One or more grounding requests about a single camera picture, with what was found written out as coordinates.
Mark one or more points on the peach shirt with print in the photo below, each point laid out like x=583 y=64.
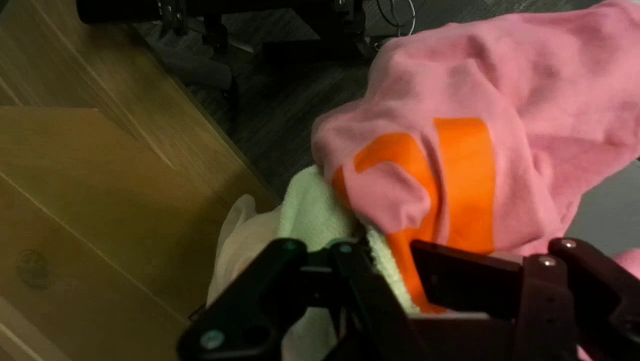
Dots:
x=241 y=238

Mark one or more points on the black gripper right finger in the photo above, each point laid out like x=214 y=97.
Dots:
x=566 y=303

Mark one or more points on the light green towel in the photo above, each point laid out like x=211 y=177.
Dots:
x=313 y=213

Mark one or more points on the pink shirt with orange print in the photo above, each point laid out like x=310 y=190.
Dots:
x=486 y=134

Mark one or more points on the brown cardboard box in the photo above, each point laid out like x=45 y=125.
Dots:
x=112 y=190

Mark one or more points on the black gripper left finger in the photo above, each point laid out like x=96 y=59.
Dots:
x=251 y=319

